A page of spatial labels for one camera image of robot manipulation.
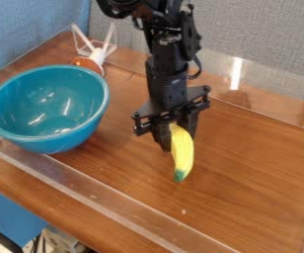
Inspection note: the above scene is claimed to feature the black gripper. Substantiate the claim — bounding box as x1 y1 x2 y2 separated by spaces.
132 85 212 152

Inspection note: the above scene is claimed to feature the yellow wedge object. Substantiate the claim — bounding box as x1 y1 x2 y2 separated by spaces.
169 124 195 182

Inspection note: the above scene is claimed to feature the blue bowl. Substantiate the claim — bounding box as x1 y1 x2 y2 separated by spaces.
0 64 110 154

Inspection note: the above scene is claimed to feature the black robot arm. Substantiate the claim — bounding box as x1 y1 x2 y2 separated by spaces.
96 0 212 151

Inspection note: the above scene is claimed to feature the orange white plunger toy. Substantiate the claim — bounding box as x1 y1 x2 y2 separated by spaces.
70 47 106 76

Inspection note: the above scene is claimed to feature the clear acrylic back barrier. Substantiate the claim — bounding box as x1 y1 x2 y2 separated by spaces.
88 28 304 134

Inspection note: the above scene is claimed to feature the clear acrylic barrier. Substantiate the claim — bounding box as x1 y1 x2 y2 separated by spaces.
88 28 304 134
0 137 240 253

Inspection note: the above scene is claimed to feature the clear acrylic front barrier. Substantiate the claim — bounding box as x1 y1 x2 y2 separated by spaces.
0 137 240 253

